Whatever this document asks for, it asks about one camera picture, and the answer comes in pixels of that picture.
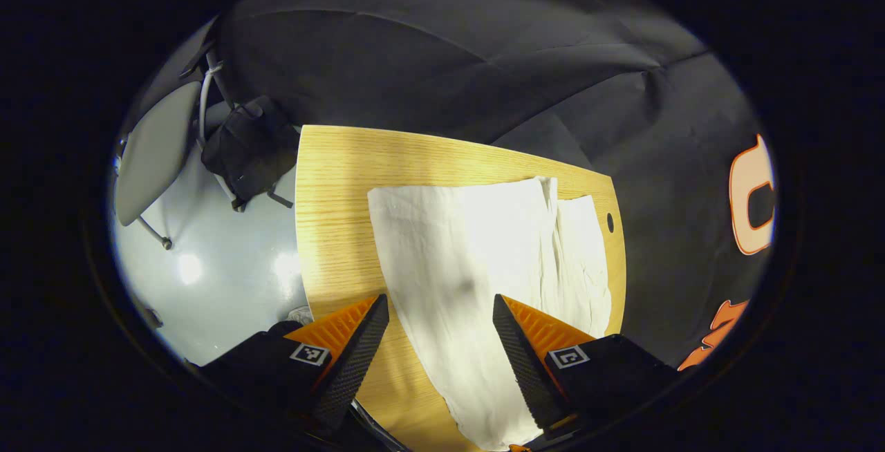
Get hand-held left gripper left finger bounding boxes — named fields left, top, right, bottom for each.
left=197, top=293, right=390, bottom=435

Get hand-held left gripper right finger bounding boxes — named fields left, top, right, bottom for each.
left=492, top=293, right=682, bottom=440

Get white jeans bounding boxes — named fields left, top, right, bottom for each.
left=367, top=176, right=613, bottom=451

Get black bag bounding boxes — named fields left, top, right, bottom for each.
left=201, top=95, right=300, bottom=205

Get grey chair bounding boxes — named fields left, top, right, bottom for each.
left=114, top=20, right=298, bottom=251

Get black backdrop cloth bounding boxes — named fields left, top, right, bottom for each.
left=138, top=0, right=776, bottom=371

